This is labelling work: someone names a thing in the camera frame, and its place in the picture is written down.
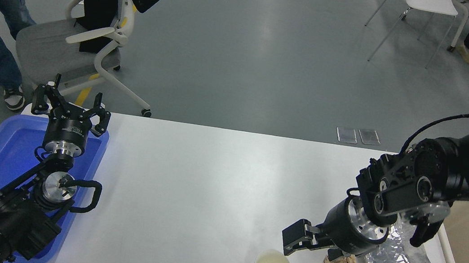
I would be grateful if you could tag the metal floor plate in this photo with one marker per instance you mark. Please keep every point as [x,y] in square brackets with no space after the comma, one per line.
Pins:
[369,137]
[346,135]

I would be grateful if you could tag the grey white office chair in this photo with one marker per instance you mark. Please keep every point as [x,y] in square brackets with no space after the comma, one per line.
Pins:
[46,48]

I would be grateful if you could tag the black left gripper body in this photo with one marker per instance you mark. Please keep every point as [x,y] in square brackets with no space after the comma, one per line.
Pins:
[67,127]

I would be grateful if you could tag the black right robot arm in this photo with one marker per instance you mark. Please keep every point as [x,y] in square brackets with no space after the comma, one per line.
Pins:
[447,168]

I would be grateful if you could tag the white metal-legged chair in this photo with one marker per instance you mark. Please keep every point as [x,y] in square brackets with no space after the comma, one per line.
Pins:
[428,2]

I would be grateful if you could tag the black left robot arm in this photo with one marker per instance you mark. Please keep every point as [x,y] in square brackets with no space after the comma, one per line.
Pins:
[19,221]

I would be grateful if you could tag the white furniture leg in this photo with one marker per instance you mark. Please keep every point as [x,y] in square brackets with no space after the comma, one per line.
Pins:
[460,25]

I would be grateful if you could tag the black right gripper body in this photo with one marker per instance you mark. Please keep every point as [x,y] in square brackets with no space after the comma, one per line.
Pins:
[341,229]

